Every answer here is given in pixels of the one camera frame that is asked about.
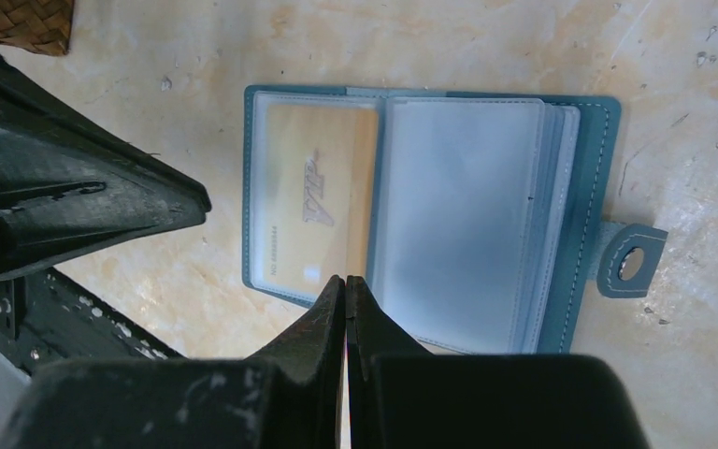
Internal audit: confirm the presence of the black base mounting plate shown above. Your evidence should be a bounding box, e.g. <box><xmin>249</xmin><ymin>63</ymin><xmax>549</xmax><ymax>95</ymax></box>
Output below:
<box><xmin>0</xmin><ymin>268</ymin><xmax>180</xmax><ymax>375</ymax></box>

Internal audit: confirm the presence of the woven brown divided basket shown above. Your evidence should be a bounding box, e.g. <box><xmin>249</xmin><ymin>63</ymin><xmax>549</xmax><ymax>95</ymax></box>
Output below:
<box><xmin>0</xmin><ymin>0</ymin><xmax>75</xmax><ymax>57</ymax></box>

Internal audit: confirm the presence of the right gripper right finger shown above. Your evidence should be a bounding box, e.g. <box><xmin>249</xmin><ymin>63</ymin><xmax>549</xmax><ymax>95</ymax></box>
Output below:
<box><xmin>345</xmin><ymin>276</ymin><xmax>648</xmax><ymax>448</ymax></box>

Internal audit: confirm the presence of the teal leather card holder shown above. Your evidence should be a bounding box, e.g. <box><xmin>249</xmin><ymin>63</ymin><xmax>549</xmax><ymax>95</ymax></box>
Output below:
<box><xmin>242</xmin><ymin>85</ymin><xmax>667</xmax><ymax>355</ymax></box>

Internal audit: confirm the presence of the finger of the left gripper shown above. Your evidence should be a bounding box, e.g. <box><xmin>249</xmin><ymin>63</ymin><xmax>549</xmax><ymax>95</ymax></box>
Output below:
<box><xmin>0</xmin><ymin>54</ymin><xmax>210</xmax><ymax>213</ymax></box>
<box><xmin>0</xmin><ymin>122</ymin><xmax>210</xmax><ymax>281</ymax></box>

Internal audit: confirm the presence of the gold VIP credit card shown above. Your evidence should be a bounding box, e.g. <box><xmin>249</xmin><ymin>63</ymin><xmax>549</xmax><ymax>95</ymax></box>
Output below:
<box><xmin>251</xmin><ymin>104</ymin><xmax>380</xmax><ymax>297</ymax></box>

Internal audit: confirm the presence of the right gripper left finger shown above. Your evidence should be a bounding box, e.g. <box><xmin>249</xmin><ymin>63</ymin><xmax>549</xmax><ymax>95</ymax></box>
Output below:
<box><xmin>0</xmin><ymin>276</ymin><xmax>346</xmax><ymax>448</ymax></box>

